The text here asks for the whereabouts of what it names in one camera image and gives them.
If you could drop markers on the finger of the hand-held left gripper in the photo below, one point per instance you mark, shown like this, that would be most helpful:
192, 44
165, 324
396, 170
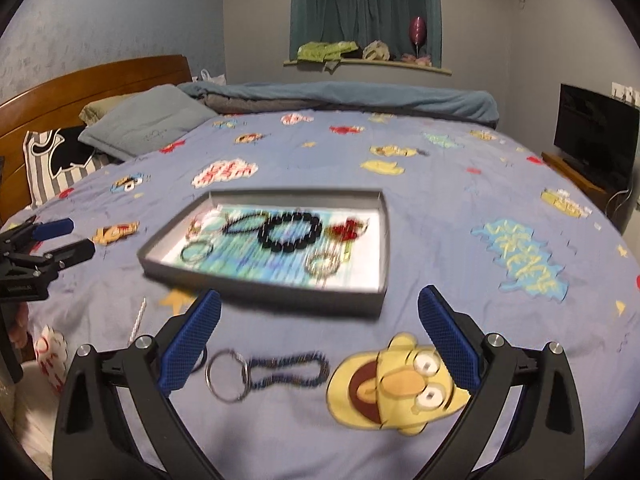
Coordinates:
75, 252
52, 230

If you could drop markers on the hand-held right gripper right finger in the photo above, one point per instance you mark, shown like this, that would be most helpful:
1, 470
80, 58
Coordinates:
450, 345

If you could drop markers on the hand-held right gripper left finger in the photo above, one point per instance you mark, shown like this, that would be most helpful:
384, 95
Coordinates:
190, 345

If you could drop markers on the grey cardboard tray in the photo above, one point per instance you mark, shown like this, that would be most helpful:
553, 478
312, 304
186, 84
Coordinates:
275, 292

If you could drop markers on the person's left hand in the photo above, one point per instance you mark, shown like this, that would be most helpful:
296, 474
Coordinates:
21, 327

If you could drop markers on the striped black white pillow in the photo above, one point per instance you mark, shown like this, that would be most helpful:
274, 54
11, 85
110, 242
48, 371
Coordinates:
45, 180

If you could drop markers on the white red printed cloth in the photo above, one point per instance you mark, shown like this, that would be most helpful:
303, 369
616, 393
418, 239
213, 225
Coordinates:
50, 355

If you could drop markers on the printed paper sheet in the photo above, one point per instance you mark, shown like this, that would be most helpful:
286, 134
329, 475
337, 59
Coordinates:
240, 260

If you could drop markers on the olive pillow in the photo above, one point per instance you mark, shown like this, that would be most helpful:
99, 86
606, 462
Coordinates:
100, 107

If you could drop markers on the grey-blue pillow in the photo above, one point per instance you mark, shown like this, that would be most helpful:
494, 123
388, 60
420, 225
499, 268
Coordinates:
150, 120

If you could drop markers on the blue cartoon printed bedsheet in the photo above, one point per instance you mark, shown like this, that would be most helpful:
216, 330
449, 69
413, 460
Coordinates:
425, 200

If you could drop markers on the wooden headboard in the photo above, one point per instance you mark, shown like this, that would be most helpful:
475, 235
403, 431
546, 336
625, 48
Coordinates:
100, 75

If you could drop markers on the wooden television stand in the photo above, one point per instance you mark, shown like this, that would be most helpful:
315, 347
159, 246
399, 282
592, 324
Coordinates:
575, 180

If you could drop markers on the white plastic bag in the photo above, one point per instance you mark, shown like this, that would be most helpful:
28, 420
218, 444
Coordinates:
212, 78

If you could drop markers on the black television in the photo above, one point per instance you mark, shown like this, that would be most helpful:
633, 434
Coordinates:
595, 130

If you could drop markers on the blue folded duvet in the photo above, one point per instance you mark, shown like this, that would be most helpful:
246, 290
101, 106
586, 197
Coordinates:
350, 97

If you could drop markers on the pink objects on sill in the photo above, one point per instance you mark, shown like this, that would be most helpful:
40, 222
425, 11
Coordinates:
415, 60

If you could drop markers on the window sill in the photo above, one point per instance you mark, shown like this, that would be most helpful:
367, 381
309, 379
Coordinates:
380, 64

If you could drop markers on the beige crumpled object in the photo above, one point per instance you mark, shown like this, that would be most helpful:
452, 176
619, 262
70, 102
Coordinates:
375, 51

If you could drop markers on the pink balloon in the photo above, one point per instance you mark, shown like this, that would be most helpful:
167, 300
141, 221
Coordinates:
418, 30

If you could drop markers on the green cloth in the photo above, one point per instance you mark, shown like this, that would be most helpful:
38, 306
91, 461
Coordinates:
320, 51

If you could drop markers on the dark green curtain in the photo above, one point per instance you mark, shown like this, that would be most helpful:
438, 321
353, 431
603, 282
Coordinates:
350, 0

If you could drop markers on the white wall switch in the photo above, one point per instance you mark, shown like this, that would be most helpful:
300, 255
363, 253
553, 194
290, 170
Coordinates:
625, 92

